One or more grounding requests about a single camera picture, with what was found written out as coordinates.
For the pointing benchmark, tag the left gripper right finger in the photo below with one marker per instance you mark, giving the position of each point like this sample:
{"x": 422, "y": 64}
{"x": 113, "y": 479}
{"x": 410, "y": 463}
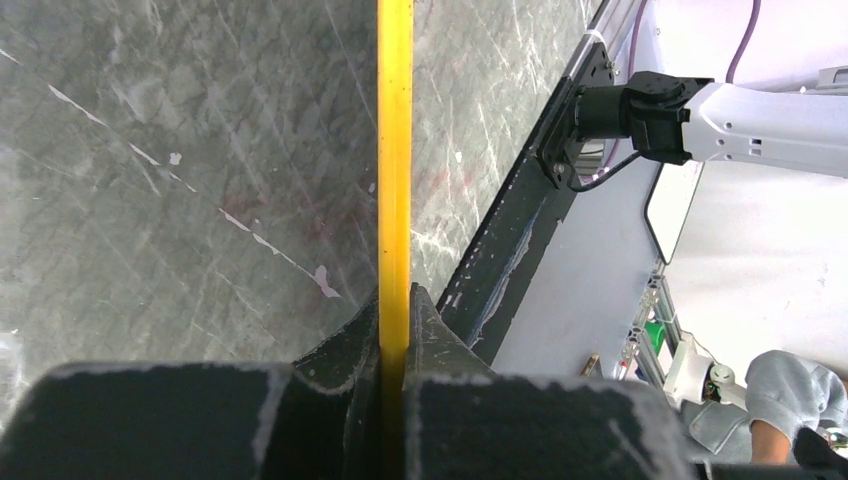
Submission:
{"x": 435, "y": 353}

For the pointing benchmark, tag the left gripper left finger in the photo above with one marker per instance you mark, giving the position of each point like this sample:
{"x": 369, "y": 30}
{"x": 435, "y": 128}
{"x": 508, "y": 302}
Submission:
{"x": 332, "y": 368}

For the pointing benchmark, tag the yellow-framed whiteboard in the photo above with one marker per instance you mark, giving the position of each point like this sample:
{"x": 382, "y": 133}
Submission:
{"x": 187, "y": 206}

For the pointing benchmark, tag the operator grey sleeve forearm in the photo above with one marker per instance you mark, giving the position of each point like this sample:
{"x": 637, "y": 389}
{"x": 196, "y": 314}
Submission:
{"x": 789, "y": 393}

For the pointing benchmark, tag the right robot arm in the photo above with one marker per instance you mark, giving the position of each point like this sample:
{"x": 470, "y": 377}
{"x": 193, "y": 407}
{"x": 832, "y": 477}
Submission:
{"x": 673, "y": 120}

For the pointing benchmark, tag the operator hand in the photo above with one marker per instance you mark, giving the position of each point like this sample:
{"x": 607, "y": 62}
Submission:
{"x": 769, "y": 445}

